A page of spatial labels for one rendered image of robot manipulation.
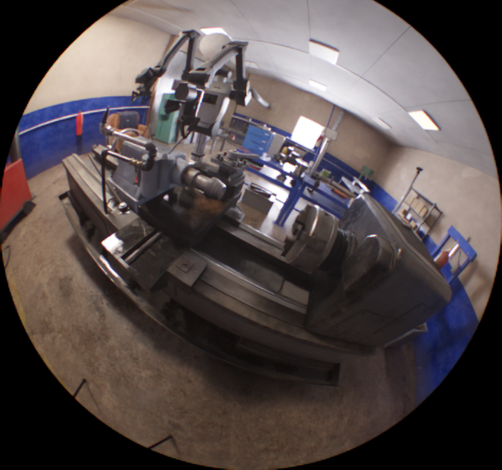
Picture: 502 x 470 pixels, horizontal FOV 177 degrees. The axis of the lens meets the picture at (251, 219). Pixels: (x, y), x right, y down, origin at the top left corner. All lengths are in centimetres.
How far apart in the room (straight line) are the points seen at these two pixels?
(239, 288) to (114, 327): 117
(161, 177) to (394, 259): 85
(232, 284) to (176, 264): 24
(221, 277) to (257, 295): 17
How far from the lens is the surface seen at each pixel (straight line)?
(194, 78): 66
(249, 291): 69
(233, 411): 151
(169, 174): 72
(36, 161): 455
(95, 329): 161
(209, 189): 63
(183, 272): 63
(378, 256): 46
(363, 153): 805
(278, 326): 69
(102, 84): 470
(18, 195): 315
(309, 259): 56
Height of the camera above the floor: 141
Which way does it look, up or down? 34 degrees down
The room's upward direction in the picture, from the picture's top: 24 degrees clockwise
